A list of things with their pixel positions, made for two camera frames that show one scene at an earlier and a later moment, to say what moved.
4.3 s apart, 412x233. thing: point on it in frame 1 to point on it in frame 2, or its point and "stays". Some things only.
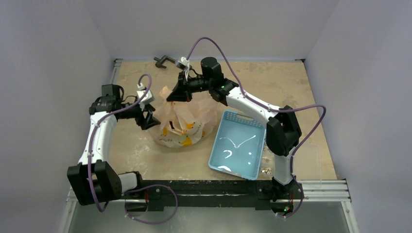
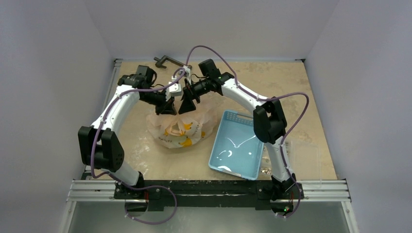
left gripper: [149, 120] to [167, 108]
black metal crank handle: [159, 63] stays
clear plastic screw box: [307, 164] stays
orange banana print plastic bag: [183, 124] stays
